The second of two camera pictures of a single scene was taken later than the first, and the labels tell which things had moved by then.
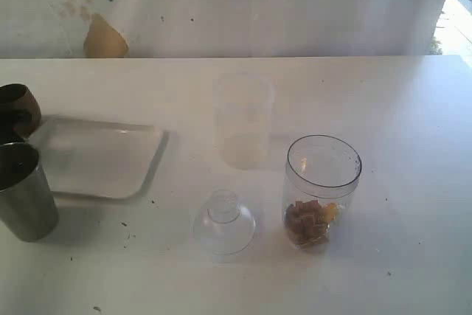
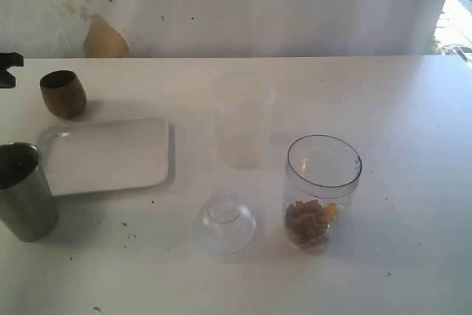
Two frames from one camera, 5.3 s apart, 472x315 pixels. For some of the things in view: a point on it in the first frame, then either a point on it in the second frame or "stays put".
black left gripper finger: [14, 126] to [7, 80]
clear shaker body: [321, 175] stays put
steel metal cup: [27, 209] stays put
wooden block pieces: [307, 223] stays put
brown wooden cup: [20, 95] to [63, 94]
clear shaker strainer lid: [226, 225] stays put
